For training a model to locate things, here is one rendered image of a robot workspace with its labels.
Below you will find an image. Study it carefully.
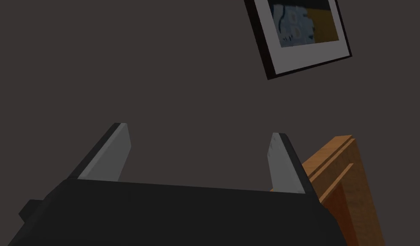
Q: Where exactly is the brown wooden cabinet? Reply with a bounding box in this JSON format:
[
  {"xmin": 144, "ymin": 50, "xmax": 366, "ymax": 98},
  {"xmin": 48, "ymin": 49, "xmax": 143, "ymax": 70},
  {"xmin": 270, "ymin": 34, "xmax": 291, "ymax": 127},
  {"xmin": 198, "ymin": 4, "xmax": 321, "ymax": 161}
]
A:
[{"xmin": 269, "ymin": 135, "xmax": 387, "ymax": 246}]

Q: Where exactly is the black framed wall picture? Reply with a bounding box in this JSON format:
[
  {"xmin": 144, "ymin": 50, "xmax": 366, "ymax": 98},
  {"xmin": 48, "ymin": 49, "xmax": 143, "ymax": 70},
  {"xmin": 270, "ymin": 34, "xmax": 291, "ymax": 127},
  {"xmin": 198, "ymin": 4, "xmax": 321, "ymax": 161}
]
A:
[{"xmin": 243, "ymin": 0, "xmax": 353, "ymax": 81}]

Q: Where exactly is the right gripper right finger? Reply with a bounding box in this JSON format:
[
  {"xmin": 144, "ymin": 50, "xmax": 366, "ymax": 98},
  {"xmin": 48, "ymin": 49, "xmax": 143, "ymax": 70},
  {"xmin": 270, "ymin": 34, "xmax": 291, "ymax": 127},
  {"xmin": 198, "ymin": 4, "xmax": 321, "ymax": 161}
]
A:
[{"xmin": 267, "ymin": 132, "xmax": 316, "ymax": 198}]

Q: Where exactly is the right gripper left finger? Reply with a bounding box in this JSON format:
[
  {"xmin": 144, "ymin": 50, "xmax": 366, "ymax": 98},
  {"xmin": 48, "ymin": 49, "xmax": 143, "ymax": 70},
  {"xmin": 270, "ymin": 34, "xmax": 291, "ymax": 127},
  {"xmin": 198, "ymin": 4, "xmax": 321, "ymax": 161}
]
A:
[{"xmin": 67, "ymin": 122, "xmax": 132, "ymax": 182}]

